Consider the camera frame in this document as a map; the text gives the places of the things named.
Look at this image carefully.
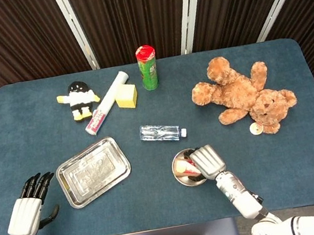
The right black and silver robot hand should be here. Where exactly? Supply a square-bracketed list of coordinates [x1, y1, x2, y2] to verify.
[182, 141, 230, 187]

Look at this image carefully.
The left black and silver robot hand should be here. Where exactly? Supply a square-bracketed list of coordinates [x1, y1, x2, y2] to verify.
[0, 170, 65, 235]

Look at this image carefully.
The brown drink bottle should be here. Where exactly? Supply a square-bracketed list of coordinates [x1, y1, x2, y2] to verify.
[173, 154, 201, 179]

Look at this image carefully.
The clear plastic water bottle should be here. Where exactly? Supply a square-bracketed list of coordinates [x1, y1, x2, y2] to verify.
[138, 117, 189, 147]

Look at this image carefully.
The round steel plate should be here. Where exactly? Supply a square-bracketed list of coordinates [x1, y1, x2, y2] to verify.
[168, 145, 211, 190]

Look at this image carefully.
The round paper tag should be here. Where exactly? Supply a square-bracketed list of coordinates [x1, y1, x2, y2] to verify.
[248, 121, 264, 137]

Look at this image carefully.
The brown teddy bear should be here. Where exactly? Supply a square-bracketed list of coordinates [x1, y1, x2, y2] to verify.
[185, 45, 303, 147]

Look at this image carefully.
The blue table mat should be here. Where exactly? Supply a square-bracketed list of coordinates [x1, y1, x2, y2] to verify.
[0, 30, 314, 235]

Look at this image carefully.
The rectangular steel tray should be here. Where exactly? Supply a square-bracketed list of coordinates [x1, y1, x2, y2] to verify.
[50, 133, 137, 212]

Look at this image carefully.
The yellow sponge block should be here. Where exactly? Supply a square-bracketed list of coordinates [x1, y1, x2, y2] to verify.
[113, 81, 140, 112]

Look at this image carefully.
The green chips can red lid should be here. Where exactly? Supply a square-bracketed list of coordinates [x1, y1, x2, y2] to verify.
[134, 43, 162, 93]

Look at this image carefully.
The white plastic wrap roll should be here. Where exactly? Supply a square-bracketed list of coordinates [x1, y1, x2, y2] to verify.
[76, 69, 138, 138]

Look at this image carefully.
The black and white plush doll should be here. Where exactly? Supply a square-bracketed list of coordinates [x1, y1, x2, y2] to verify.
[54, 77, 104, 125]

